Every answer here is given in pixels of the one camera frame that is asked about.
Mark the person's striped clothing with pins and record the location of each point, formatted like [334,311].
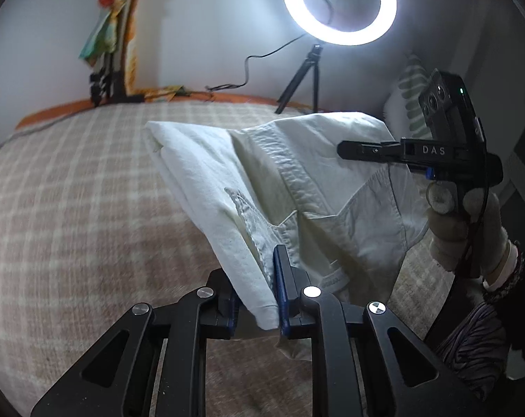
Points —
[475,339]

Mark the person's right forearm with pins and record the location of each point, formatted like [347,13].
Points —
[512,269]

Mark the person's right hand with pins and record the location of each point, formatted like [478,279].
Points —
[447,236]

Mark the white shirt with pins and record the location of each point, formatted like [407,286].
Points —
[332,173]

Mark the small black tripod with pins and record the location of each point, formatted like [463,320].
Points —
[313,63]

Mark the checked blanket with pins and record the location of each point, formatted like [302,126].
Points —
[71,226]

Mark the striped pillow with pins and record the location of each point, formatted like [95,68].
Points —
[408,95]

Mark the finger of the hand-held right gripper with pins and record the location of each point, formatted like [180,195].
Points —
[366,150]

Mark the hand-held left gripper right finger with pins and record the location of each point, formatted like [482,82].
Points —
[282,286]

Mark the tripod with colourful cloth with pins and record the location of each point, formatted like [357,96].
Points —
[106,30]

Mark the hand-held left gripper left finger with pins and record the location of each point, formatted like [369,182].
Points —
[225,308]

